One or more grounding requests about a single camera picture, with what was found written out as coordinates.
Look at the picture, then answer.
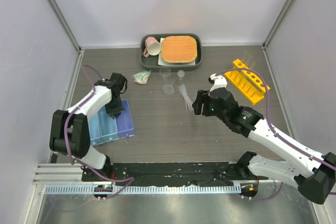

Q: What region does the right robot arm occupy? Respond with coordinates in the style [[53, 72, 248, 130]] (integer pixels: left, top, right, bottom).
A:
[[192, 88, 335, 205]]

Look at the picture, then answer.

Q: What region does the clear plastic funnel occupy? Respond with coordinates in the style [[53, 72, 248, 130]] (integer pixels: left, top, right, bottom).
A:
[[162, 79, 175, 95]]

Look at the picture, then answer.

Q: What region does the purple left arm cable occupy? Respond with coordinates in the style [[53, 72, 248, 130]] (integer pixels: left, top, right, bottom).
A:
[[64, 65, 134, 185]]

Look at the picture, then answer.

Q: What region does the bundle of plastic pipettes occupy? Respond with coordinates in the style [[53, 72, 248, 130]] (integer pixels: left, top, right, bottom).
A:
[[177, 84, 194, 112]]

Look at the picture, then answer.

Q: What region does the clear glass beaker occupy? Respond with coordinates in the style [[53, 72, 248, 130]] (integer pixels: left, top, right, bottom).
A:
[[160, 67, 171, 82]]

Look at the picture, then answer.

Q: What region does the yellow test tube rack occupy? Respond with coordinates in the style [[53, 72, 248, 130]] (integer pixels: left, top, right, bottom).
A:
[[224, 59, 266, 105]]

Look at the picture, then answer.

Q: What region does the dark green plastic tray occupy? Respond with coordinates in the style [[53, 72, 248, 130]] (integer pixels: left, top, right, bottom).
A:
[[139, 33, 202, 72]]

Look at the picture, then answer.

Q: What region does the clear glass test tube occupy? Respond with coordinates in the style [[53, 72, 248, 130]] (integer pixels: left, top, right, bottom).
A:
[[242, 51, 250, 67], [250, 61, 256, 71], [248, 53, 254, 68]]

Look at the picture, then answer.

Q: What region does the blue three-compartment organizer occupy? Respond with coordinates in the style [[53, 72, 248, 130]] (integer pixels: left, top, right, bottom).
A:
[[89, 100, 135, 146]]

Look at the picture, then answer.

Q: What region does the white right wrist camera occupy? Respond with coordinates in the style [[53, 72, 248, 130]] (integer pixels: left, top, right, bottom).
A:
[[208, 73, 227, 92]]

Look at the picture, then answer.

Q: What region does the clear glass stoppered bottle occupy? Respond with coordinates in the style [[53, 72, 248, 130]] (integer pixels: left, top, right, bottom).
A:
[[177, 70, 185, 80]]

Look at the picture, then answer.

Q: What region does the white slotted cable duct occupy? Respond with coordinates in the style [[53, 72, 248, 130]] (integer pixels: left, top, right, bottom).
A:
[[45, 184, 241, 195]]

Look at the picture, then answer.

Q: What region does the plastic glove packet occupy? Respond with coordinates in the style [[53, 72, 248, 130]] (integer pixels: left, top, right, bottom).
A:
[[133, 70, 151, 84]]

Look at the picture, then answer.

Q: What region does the pink ceramic mug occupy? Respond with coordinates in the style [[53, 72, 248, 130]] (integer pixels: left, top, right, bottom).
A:
[[143, 36, 161, 58]]

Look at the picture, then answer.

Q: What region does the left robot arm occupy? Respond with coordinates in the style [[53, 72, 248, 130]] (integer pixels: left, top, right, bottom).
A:
[[49, 73, 128, 182]]

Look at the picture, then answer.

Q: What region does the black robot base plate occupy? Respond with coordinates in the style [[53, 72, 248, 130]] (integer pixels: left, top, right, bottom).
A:
[[81, 161, 269, 187]]

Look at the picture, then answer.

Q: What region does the orange woven basket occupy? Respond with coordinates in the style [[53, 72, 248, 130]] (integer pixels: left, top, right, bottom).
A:
[[161, 36, 198, 63]]

